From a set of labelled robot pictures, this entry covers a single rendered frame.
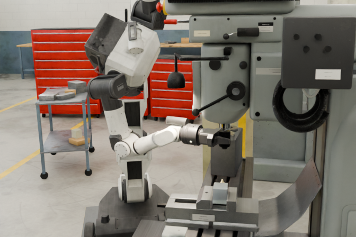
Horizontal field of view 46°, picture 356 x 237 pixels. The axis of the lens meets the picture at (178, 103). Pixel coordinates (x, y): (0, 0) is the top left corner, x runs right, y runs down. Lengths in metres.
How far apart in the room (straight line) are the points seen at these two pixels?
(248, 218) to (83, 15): 10.33
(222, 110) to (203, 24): 0.33
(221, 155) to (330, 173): 0.61
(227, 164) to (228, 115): 0.47
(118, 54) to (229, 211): 0.85
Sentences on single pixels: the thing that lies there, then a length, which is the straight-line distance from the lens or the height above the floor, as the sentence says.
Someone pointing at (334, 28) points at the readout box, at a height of 1.69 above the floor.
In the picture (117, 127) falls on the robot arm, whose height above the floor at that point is 1.24.
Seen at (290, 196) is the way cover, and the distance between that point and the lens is 1.89.
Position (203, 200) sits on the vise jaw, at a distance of 1.58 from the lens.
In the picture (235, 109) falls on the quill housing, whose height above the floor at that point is 1.38.
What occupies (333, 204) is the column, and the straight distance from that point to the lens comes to 1.64.
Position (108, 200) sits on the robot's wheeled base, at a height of 0.57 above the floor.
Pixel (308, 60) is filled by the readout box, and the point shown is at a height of 1.60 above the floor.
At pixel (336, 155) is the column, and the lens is 1.57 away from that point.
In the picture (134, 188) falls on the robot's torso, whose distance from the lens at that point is 2.50.
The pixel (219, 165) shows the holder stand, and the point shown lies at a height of 1.01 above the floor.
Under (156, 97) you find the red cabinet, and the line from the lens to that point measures 6.52.
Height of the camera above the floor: 1.76
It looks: 13 degrees down
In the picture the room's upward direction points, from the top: 1 degrees counter-clockwise
